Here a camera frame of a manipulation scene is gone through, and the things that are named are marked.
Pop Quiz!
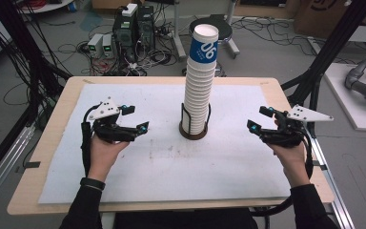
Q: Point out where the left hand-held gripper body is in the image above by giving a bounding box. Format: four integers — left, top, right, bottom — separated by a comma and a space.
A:
88, 96, 141, 143

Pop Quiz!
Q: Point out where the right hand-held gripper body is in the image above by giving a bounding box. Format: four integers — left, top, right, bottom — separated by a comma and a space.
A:
259, 104, 335, 149

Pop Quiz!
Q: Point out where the stack of white paper cups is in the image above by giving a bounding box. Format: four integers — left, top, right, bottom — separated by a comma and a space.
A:
181, 58, 217, 136

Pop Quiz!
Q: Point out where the blue banded paper cup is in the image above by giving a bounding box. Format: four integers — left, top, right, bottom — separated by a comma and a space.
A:
189, 23, 220, 65

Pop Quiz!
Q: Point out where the person's left hand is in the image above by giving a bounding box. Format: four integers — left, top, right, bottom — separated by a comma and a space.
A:
87, 133, 131, 183

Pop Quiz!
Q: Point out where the person's right hand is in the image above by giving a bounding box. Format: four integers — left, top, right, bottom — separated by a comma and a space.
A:
266, 119, 313, 189

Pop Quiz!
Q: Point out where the white table mat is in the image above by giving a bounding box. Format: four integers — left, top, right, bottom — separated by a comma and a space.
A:
37, 83, 292, 205

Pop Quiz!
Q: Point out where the black wristband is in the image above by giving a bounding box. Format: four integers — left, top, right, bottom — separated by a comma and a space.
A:
79, 177, 107, 192

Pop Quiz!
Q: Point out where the wooden table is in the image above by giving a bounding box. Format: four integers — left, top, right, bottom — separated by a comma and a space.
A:
7, 75, 336, 217

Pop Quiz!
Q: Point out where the grey power supply box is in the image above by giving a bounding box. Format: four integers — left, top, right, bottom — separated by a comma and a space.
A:
87, 32, 105, 59
101, 33, 115, 59

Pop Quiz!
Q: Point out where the white floor board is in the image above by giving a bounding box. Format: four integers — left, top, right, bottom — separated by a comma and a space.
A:
323, 61, 366, 134

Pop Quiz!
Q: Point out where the black computer tower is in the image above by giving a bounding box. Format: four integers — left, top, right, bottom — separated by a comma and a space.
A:
112, 4, 155, 63

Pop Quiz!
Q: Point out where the black tape piece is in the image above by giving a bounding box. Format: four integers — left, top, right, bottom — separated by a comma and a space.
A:
23, 160, 42, 169

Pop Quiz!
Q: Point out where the black round stool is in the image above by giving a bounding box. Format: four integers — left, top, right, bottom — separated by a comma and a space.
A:
189, 13, 241, 60

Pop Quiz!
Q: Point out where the grey metal stand leg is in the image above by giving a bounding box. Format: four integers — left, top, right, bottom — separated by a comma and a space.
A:
171, 0, 189, 62

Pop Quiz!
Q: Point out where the white box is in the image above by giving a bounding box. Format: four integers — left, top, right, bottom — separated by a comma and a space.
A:
121, 3, 139, 18

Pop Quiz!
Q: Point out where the person's dark lap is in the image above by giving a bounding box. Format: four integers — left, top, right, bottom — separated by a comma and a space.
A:
113, 209, 259, 229

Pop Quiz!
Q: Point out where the brown cardboard box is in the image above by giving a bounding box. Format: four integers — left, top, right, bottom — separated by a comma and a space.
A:
293, 0, 366, 40

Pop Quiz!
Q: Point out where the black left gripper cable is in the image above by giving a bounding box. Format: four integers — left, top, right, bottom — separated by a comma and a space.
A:
80, 104, 102, 177

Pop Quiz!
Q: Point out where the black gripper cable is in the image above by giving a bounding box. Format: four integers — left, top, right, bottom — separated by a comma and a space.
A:
252, 125, 315, 218
80, 104, 102, 177

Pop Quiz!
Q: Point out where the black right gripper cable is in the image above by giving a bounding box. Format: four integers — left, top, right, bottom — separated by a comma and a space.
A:
252, 125, 315, 218

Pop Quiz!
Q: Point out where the aluminium rail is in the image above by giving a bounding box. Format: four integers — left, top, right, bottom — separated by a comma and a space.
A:
0, 123, 36, 213
310, 137, 356, 229

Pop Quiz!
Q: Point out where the black frame post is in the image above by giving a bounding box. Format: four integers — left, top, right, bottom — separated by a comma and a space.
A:
280, 0, 366, 108

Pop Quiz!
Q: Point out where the black cable bundle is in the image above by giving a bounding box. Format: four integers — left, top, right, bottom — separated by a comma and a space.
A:
0, 0, 72, 109

